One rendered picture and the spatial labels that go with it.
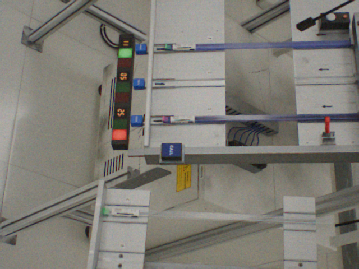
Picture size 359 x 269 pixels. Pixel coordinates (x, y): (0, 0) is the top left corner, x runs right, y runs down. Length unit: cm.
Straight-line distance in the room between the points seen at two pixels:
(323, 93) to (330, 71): 7
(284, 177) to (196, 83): 62
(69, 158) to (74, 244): 31
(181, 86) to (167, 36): 16
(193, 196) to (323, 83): 51
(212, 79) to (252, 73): 57
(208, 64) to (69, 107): 87
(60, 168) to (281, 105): 81
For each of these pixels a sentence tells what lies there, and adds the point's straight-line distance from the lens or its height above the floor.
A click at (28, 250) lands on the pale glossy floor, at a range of 226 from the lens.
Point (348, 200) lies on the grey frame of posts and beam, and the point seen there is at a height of 96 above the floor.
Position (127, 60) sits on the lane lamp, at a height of 66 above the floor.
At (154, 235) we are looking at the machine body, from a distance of 224.
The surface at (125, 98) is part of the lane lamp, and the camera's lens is 177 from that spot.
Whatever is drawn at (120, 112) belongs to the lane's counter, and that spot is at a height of 65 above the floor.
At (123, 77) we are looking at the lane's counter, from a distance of 180.
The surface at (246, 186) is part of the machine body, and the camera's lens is 208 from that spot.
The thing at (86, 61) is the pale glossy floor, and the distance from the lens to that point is 267.
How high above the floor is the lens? 187
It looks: 41 degrees down
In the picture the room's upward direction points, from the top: 65 degrees clockwise
